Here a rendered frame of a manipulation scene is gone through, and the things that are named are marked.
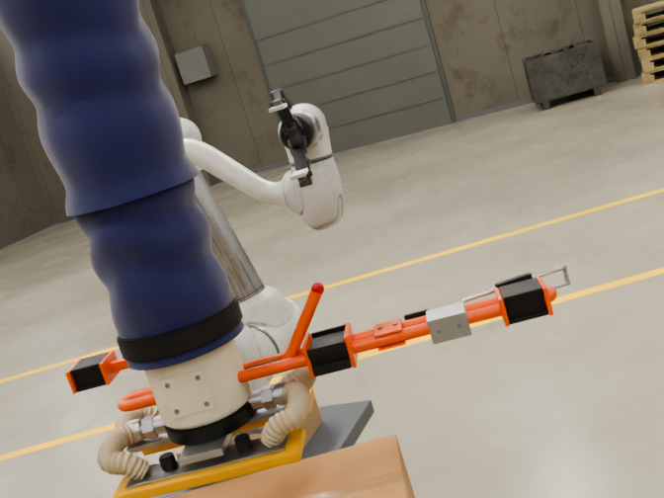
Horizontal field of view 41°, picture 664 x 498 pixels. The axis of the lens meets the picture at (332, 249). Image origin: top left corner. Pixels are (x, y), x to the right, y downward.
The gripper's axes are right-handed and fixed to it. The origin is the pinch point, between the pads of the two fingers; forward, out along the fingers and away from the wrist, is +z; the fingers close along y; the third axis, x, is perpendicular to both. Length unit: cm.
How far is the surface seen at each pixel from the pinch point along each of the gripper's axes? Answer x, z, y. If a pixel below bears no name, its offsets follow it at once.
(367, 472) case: 3, 13, 65
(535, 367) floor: -47, -245, 158
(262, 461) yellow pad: 16, 36, 47
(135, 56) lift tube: 15.1, 28.0, -22.4
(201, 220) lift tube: 15.3, 23.2, 6.7
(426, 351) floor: 6, -305, 157
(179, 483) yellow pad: 31, 36, 47
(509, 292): -32, 23, 34
